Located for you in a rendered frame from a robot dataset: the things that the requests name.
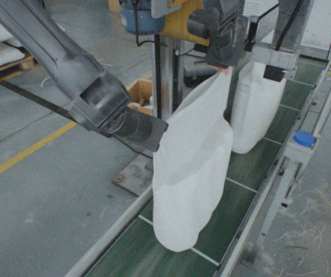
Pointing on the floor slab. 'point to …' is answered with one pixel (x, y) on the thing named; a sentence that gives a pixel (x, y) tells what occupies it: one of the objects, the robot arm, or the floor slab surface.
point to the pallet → (27, 62)
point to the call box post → (274, 206)
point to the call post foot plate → (250, 261)
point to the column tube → (167, 74)
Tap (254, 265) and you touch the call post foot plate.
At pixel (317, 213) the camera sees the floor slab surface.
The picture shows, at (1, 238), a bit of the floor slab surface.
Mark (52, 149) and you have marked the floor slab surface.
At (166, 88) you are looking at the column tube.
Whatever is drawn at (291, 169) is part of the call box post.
